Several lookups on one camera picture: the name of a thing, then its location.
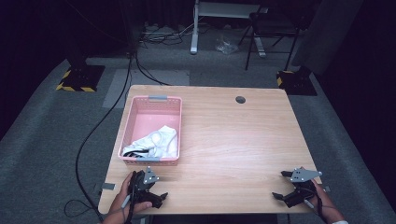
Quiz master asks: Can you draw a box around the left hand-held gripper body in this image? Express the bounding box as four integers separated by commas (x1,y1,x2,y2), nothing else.
128,166,163,210

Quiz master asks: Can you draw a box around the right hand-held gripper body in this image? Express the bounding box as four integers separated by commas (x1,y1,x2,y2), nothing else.
283,167,323,209

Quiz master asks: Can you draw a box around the person's left hand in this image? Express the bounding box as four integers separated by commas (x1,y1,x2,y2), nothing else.
108,172,154,219

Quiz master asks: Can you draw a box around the person's right hand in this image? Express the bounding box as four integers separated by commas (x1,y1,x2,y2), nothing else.
300,166,339,223

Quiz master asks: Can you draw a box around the white cloth with black stripes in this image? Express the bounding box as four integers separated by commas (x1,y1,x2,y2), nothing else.
121,125,179,160

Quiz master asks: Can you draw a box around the pink plastic basket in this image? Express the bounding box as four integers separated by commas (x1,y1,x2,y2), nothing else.
117,94,183,166

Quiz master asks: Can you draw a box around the black stand base striped edge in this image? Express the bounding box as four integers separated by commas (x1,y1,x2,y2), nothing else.
55,64,106,93
276,66,318,96

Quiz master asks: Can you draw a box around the clear plastic bag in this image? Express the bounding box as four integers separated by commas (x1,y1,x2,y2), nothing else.
214,30,240,55

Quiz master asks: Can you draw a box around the black folding chair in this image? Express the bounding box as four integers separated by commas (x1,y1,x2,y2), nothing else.
237,6,303,72

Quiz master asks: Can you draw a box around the gray curtain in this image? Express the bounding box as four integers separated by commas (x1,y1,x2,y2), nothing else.
290,0,364,77

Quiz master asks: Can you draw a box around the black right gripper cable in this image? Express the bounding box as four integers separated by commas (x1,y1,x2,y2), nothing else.
303,186,329,224

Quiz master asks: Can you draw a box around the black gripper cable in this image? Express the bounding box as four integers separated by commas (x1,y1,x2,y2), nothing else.
303,186,329,224
120,170,138,224

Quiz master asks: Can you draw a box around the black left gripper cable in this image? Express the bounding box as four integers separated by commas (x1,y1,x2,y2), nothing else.
120,170,138,224

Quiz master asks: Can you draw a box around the long black floor cable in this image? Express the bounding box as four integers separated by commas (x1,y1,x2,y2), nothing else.
64,50,138,224

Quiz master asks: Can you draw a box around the short black floor cable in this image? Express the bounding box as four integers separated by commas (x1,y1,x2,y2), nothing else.
134,52,171,87

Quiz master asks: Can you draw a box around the tangle of floor cables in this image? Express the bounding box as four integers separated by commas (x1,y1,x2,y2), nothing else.
139,21,194,47

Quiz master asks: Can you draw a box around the white desk frame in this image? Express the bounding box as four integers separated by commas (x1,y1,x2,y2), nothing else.
190,0,269,59

